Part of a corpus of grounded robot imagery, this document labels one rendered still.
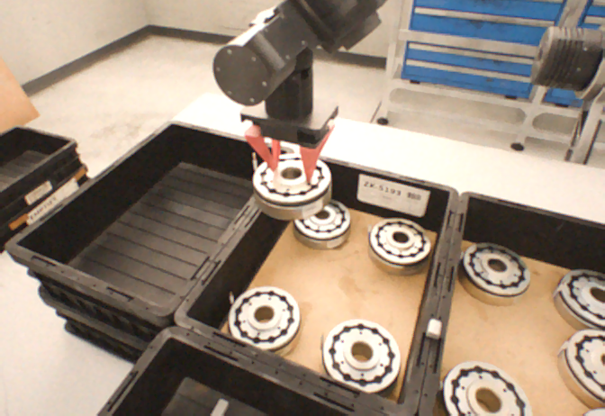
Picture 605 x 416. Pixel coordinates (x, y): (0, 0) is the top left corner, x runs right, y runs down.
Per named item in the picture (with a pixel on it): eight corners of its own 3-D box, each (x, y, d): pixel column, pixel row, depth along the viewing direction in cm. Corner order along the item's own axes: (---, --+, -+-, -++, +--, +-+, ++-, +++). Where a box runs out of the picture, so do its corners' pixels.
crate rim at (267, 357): (298, 158, 78) (298, 149, 77) (457, 198, 69) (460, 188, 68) (171, 331, 50) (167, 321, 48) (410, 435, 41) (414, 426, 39)
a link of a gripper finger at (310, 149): (315, 199, 49) (315, 134, 43) (264, 185, 52) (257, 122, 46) (335, 168, 54) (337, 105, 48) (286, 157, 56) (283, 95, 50)
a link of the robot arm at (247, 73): (386, 16, 38) (330, -63, 36) (353, 61, 30) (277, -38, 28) (302, 81, 46) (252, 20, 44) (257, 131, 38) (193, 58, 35)
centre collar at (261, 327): (258, 296, 59) (257, 293, 59) (287, 309, 58) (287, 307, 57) (239, 322, 56) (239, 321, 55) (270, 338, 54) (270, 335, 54)
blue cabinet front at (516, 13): (401, 76, 243) (416, -23, 207) (528, 97, 223) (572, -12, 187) (400, 78, 241) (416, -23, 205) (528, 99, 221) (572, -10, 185)
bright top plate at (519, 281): (465, 239, 69) (465, 236, 68) (528, 255, 66) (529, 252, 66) (459, 284, 62) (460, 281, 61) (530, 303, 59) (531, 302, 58)
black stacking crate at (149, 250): (181, 164, 93) (171, 121, 86) (298, 196, 84) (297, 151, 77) (36, 296, 65) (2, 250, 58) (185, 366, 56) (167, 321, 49)
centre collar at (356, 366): (347, 331, 55) (348, 330, 54) (383, 342, 54) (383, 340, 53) (338, 365, 51) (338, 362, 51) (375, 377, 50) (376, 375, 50)
